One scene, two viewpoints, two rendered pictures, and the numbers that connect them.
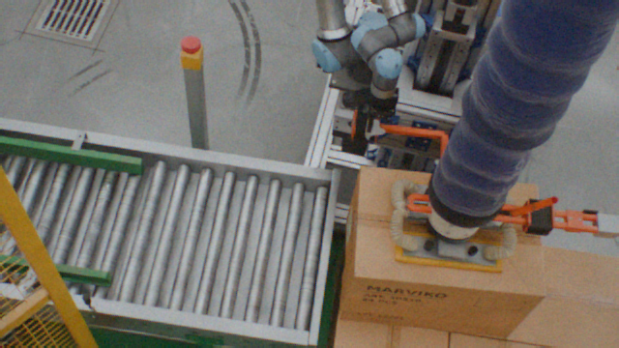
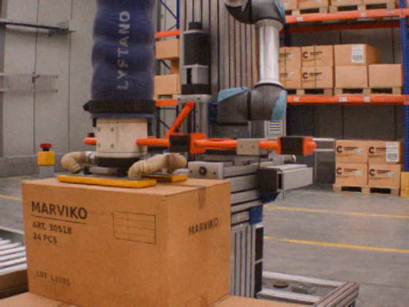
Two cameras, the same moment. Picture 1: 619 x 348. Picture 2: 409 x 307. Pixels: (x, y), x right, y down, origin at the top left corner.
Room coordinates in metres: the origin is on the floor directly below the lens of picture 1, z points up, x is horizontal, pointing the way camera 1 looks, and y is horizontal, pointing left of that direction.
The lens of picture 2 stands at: (-0.25, -1.61, 1.13)
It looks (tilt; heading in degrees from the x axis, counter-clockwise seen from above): 3 degrees down; 30
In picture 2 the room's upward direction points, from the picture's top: straight up
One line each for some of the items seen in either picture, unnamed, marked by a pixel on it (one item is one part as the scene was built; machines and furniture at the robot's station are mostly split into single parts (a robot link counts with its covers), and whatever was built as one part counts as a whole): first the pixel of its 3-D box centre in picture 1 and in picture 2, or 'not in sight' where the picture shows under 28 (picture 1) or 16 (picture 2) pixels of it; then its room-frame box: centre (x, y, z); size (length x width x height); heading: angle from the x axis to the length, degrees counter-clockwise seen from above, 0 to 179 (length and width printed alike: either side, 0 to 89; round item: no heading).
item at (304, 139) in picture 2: not in sight; (295, 145); (1.17, -1.06, 1.07); 0.08 x 0.07 x 0.05; 92
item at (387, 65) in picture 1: (387, 69); not in sight; (1.41, -0.18, 1.38); 0.09 x 0.08 x 0.11; 37
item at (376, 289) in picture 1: (436, 253); (124, 240); (1.15, -0.47, 0.74); 0.60 x 0.40 x 0.40; 93
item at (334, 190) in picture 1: (325, 254); (55, 267); (1.17, -0.10, 0.58); 0.70 x 0.03 x 0.06; 179
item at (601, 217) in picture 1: (605, 226); (251, 146); (1.18, -0.93, 1.07); 0.07 x 0.07 x 0.04; 2
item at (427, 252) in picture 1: (449, 249); (104, 175); (1.06, -0.47, 0.97); 0.34 x 0.10 x 0.05; 92
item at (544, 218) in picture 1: (538, 217); (186, 142); (1.17, -0.71, 1.07); 0.10 x 0.08 x 0.06; 2
